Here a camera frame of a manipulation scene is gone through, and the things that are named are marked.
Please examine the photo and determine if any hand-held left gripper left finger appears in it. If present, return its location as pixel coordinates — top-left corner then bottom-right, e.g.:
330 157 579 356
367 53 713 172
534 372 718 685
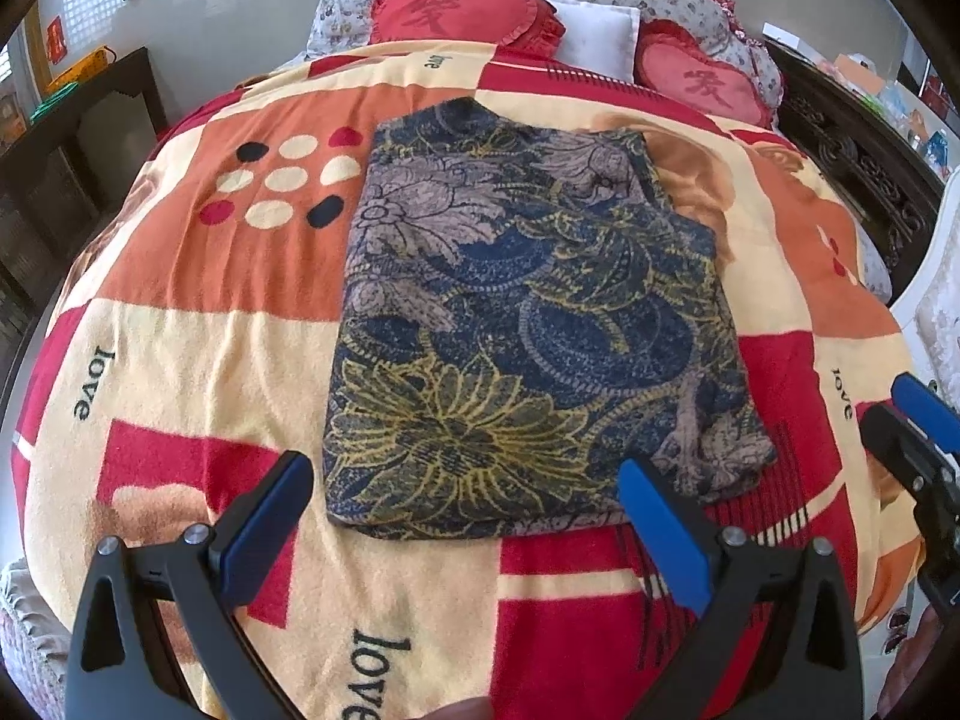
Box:
66 451 314 720

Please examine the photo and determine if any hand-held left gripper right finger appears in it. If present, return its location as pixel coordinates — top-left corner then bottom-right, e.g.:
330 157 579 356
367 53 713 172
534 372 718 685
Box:
616 457 863 720

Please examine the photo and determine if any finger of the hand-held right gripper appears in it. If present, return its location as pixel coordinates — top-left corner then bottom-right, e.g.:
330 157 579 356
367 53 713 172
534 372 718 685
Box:
858 403 952 501
891 373 960 460

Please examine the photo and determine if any blue floral patterned garment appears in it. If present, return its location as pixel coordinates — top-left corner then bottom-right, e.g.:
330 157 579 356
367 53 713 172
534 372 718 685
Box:
322 97 778 541

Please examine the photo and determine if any orange red printed blanket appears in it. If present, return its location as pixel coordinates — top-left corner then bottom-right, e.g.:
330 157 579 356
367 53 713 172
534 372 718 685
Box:
11 37 928 720

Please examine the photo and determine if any floral frilled cushion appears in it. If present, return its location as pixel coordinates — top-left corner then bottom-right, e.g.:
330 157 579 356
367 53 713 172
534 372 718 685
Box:
0 559 77 720

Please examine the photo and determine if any pile of colourful packets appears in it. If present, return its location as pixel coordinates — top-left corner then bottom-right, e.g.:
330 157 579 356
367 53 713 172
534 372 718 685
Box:
821 51 960 182

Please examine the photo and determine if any red heart pillow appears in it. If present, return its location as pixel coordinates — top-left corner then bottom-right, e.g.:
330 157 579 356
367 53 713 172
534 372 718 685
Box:
634 18 774 129
369 0 568 58

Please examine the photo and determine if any dark wooden cabinet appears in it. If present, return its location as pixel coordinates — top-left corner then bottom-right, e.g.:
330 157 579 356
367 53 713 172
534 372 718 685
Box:
0 47 170 332

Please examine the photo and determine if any yellow basket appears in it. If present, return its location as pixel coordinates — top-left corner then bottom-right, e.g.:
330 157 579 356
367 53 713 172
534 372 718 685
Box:
43 47 115 93

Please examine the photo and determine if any white pillow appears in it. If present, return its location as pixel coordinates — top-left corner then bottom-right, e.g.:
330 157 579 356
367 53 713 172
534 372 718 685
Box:
538 0 643 83

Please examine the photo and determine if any dark carved wooden bed frame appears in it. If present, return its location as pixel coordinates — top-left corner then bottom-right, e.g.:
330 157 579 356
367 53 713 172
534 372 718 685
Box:
764 40 948 272

